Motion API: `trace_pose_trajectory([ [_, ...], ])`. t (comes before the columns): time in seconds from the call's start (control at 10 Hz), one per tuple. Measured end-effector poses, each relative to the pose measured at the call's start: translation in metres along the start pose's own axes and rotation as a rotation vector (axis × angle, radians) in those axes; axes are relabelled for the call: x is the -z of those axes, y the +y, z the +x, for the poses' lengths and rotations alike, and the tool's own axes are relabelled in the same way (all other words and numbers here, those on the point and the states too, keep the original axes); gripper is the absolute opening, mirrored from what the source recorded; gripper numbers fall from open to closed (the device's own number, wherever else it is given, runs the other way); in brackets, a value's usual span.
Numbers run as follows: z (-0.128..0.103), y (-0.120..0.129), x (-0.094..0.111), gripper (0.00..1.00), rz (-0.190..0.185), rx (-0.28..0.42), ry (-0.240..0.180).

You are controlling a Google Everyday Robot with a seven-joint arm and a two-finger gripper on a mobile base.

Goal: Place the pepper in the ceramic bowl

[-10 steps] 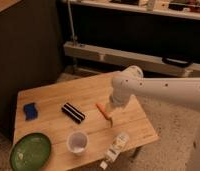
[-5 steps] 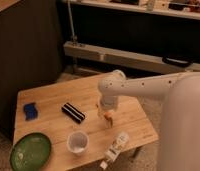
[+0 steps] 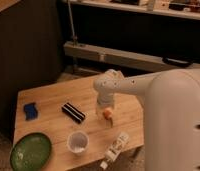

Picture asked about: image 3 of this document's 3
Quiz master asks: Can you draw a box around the clear plastic bottle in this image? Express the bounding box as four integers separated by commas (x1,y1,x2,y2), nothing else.
100,132,129,170

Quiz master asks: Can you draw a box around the blue sponge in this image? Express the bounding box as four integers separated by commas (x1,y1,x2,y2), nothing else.
23,103,38,121

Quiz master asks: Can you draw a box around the black striped box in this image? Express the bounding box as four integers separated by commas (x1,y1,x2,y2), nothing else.
61,103,86,124

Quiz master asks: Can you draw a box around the wooden table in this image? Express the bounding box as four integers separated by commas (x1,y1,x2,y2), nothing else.
14,76,144,171

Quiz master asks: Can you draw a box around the grey metal rail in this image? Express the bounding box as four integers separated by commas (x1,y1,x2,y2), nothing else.
63,40,200,74

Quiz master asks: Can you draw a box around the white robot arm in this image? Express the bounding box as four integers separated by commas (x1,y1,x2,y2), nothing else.
93,69,200,171

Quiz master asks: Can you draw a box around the clear plastic cup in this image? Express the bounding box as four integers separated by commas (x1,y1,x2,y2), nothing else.
67,131,89,155

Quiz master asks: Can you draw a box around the white wall shelf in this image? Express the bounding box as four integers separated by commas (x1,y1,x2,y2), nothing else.
61,0,200,22

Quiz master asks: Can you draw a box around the metal pole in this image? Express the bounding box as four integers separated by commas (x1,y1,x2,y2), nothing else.
67,0,78,45

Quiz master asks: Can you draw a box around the orange pepper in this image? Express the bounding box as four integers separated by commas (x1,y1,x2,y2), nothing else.
103,108,113,125

